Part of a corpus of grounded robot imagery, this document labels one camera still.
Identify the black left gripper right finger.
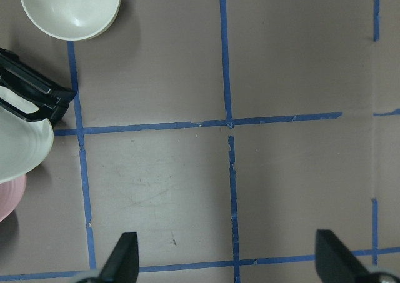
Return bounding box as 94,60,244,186
315,229,378,283

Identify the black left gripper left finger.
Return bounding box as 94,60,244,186
97,232,139,283

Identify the pink plate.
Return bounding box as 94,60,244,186
1,174,27,221

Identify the cream plate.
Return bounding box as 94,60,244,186
0,86,54,184

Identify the black dish rack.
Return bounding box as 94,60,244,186
1,49,77,126

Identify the cream bowl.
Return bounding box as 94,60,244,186
21,0,121,41

